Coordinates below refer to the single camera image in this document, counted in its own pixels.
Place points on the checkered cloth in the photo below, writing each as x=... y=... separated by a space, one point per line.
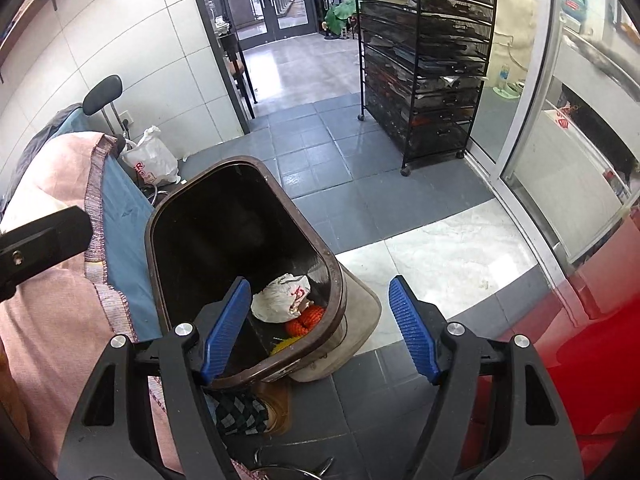
x=240 y=412

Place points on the black mesh drawer cart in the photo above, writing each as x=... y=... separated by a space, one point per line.
x=425 y=60

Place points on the pink blanket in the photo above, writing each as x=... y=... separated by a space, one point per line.
x=45 y=320

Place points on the black chair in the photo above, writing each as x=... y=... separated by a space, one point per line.
x=102 y=94

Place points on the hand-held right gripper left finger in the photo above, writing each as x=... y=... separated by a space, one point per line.
x=227 y=330

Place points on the orange mesh net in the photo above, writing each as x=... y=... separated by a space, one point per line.
x=305 y=321

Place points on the crumpled white bag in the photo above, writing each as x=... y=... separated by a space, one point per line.
x=277 y=297

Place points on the brown rimmed trash bin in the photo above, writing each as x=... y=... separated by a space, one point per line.
x=210 y=220

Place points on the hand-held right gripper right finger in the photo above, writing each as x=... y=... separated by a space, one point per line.
x=412 y=325

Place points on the potted green plant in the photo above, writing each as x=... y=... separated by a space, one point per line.
x=340 y=15

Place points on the clear water bottle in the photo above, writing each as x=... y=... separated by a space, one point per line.
x=503 y=77

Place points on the yellow scrap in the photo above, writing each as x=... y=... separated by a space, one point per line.
x=282 y=346

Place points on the white plastic bag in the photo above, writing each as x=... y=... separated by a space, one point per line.
x=150 y=160

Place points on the glass sliding door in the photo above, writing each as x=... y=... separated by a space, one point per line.
x=530 y=110

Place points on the wooden wall shelf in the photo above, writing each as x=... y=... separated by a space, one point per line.
x=30 y=5

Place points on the white wall socket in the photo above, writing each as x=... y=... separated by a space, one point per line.
x=127 y=120

